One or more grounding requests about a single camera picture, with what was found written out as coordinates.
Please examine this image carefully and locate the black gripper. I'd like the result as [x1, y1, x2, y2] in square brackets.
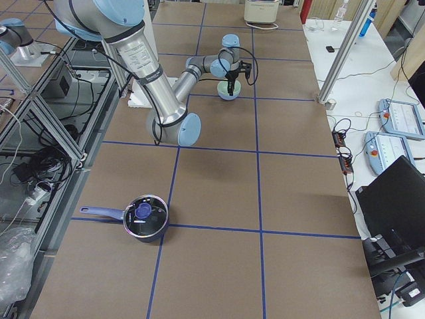
[225, 60, 252, 96]

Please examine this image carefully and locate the green bowl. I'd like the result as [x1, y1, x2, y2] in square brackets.
[216, 80, 241, 100]

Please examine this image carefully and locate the blue bowl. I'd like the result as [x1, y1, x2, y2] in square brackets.
[218, 90, 240, 101]

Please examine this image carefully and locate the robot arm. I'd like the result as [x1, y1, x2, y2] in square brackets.
[52, 1, 252, 146]
[1, 18, 34, 55]

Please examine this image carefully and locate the chrome and white toaster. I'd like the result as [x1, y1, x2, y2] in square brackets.
[244, 0, 280, 24]

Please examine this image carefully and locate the dark blue saucepan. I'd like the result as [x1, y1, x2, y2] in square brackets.
[80, 195, 169, 243]

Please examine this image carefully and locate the blue water bottle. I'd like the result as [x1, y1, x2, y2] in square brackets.
[359, 2, 378, 37]

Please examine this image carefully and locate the blue teach pendant near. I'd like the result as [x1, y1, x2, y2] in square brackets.
[365, 131, 415, 175]

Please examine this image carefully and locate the blue teach pendant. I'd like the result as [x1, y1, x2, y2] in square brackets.
[378, 98, 424, 140]
[365, 131, 415, 175]

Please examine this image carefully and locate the blue teach pendant far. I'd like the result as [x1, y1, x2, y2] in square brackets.
[378, 98, 424, 140]

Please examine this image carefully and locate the black monitor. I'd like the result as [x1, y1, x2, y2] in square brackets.
[355, 154, 425, 280]

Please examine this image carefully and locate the clear plastic bag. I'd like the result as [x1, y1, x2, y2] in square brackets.
[1, 227, 36, 308]

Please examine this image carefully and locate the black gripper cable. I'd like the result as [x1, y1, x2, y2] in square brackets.
[42, 0, 258, 146]

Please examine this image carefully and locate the white toaster power cable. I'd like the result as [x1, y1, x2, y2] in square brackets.
[246, 20, 280, 31]

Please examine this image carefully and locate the aluminium frame rail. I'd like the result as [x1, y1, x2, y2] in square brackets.
[0, 33, 117, 253]

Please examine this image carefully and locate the aluminium frame post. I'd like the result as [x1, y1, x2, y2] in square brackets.
[317, 0, 375, 110]

